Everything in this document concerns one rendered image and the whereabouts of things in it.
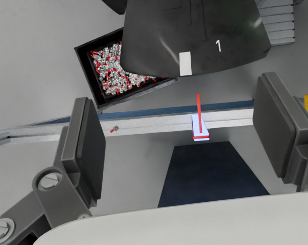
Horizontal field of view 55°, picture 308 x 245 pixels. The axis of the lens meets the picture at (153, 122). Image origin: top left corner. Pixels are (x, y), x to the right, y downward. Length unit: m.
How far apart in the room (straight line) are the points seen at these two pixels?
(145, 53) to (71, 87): 1.31
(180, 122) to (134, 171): 0.97
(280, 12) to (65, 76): 1.17
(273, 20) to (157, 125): 1.00
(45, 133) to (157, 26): 0.52
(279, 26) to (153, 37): 1.22
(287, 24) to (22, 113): 1.51
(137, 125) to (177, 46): 0.39
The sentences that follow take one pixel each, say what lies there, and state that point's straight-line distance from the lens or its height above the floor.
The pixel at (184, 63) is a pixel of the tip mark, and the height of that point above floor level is 1.19.
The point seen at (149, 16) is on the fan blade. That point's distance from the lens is 0.45.
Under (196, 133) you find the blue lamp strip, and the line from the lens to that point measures 0.44.
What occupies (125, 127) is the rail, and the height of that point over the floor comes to 0.85.
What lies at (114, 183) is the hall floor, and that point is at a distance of 1.76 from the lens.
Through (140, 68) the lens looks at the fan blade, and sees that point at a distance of 0.46.
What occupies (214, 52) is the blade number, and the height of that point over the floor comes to 1.20.
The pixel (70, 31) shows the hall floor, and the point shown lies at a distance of 1.77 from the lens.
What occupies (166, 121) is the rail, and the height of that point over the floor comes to 0.86.
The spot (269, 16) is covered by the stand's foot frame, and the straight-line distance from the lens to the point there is 1.64.
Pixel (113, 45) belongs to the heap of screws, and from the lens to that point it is 0.81.
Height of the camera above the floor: 1.61
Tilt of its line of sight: 81 degrees down
